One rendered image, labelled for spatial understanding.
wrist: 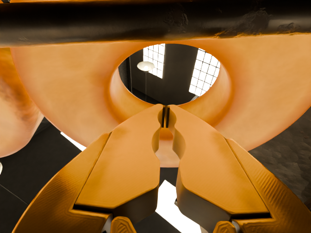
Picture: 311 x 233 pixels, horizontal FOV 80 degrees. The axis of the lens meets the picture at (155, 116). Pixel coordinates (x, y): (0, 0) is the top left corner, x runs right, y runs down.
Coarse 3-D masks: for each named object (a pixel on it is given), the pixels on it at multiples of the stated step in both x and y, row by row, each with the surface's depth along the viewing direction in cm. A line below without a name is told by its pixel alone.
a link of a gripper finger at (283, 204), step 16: (240, 160) 8; (256, 160) 8; (256, 176) 7; (272, 176) 7; (272, 192) 7; (288, 192) 7; (272, 208) 6; (288, 208) 6; (304, 208) 6; (240, 224) 6; (256, 224) 6; (272, 224) 6; (288, 224) 6; (304, 224) 6
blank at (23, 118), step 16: (0, 0) 9; (0, 48) 9; (0, 64) 9; (0, 80) 9; (16, 80) 10; (0, 96) 10; (16, 96) 10; (0, 112) 11; (16, 112) 11; (32, 112) 11; (0, 128) 12; (16, 128) 12; (32, 128) 12; (0, 144) 13; (16, 144) 13
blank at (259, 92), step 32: (32, 0) 7; (32, 64) 9; (64, 64) 9; (96, 64) 8; (224, 64) 8; (256, 64) 8; (288, 64) 8; (32, 96) 10; (64, 96) 10; (96, 96) 10; (128, 96) 13; (224, 96) 11; (256, 96) 10; (288, 96) 10; (64, 128) 12; (96, 128) 12; (224, 128) 12; (256, 128) 12; (160, 160) 15
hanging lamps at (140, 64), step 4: (140, 64) 669; (144, 64) 676; (148, 64) 677; (152, 64) 670; (140, 68) 660; (144, 68) 676; (148, 68) 676; (152, 68) 657; (144, 72) 668; (0, 164) 386; (0, 168) 383; (0, 172) 373; (0, 184) 411; (16, 196) 463
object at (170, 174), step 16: (144, 96) 1043; (48, 128) 863; (32, 144) 800; (48, 144) 804; (64, 144) 808; (0, 160) 744; (16, 160) 747; (32, 160) 750; (48, 160) 753; (64, 160) 756; (0, 176) 701; (16, 176) 704; (32, 176) 706; (48, 176) 709; (160, 176) 730; (176, 176) 733; (0, 192) 662; (16, 192) 664; (32, 192) 667; (0, 208) 627; (16, 208) 629; (0, 224) 596; (144, 224) 615; (160, 224) 617
